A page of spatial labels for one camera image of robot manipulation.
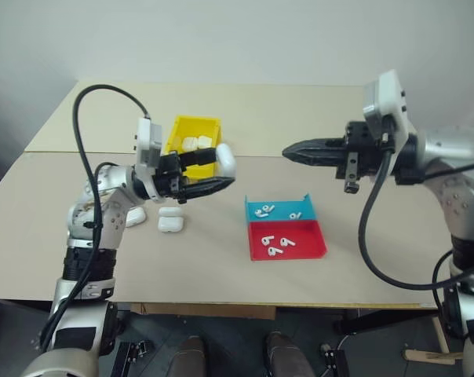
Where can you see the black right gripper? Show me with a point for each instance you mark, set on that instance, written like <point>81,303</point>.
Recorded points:
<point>358,141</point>

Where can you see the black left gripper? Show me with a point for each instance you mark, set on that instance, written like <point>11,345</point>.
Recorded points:
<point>168,176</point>

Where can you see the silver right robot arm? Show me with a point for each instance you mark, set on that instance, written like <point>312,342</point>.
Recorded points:
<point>456,149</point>

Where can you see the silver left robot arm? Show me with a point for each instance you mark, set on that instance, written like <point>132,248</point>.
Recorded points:
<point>113,225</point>

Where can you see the yellow plastic bin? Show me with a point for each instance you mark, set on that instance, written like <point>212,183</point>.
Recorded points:
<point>190,125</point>

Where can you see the white earbud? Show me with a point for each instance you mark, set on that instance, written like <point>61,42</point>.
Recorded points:
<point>266,207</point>
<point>285,241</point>
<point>294,215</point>
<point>266,239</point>
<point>257,214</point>
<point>273,251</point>

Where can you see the blue plastic tray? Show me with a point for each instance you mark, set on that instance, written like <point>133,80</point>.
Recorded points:
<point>280,210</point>

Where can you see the red plastic tray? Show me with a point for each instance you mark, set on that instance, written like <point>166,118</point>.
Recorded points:
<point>303,239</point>

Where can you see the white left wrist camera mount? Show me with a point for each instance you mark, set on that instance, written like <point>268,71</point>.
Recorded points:
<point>144,137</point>

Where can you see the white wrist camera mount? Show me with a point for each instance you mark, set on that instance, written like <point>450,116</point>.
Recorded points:
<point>144,137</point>
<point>390,98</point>

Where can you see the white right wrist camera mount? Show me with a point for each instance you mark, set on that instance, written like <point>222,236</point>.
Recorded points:
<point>390,98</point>

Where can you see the black table frame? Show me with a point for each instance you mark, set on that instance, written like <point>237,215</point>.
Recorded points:
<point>378,320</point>

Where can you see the black floor bracket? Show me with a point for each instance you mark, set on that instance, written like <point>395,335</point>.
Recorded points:
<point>333,359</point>
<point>127,357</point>

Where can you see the wooden frame piece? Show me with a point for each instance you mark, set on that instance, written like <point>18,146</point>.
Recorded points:
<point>433,356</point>

